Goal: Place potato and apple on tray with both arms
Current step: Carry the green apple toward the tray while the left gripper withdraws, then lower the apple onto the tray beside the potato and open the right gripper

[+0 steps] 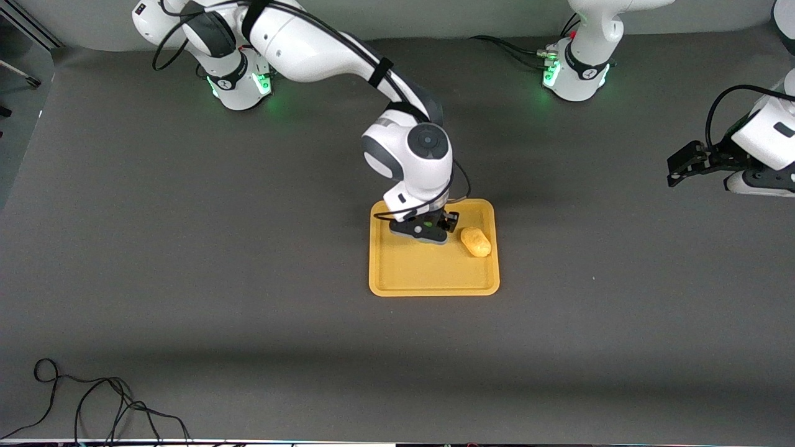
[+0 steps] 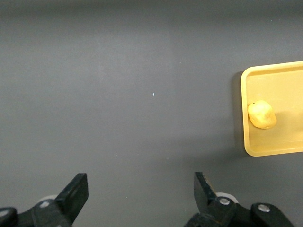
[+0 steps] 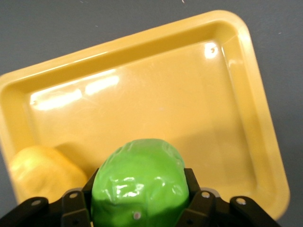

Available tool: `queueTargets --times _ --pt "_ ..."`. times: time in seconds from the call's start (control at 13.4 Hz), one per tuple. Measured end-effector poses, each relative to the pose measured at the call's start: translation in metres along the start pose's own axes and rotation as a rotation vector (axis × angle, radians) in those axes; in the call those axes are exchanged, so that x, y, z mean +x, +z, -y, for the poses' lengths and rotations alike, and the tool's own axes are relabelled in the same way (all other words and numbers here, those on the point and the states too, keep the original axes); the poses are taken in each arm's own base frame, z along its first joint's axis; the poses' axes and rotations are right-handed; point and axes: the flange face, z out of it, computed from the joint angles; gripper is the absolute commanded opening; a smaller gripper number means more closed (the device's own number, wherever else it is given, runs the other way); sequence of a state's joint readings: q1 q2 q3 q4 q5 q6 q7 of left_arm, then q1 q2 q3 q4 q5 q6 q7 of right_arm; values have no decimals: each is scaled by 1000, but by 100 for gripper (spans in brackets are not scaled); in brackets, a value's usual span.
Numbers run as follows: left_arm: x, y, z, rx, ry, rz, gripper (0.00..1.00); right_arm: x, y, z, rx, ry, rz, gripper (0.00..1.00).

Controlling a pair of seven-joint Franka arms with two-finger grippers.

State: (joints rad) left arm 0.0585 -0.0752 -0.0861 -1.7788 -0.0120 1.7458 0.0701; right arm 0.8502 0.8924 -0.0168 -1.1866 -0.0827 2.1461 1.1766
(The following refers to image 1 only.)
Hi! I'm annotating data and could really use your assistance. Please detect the thin black loose cable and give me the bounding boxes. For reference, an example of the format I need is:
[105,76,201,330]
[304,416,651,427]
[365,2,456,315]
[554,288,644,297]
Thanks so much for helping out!
[0,358,191,447]

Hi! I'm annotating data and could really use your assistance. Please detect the yellow potato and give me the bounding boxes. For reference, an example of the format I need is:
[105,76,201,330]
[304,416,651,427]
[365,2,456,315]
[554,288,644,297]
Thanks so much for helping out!
[460,227,492,258]

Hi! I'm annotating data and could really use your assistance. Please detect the black left arm base cables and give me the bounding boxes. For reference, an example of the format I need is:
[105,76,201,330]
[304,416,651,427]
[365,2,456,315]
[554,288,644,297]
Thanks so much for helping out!
[469,12,579,70]

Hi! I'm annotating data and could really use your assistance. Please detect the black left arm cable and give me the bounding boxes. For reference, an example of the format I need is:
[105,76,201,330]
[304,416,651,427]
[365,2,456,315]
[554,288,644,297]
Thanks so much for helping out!
[705,85,795,151]

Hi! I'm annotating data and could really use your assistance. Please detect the yellow plastic tray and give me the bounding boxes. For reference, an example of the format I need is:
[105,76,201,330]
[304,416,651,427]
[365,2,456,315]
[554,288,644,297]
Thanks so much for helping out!
[368,199,501,297]

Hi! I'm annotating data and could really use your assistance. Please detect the dark grey table mat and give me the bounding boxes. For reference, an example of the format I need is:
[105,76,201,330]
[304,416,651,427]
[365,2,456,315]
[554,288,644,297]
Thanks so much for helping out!
[0,24,795,444]

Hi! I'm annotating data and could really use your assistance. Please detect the aluminium frame rail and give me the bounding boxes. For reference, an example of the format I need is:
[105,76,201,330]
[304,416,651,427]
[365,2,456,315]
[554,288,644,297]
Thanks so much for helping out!
[0,0,64,52]

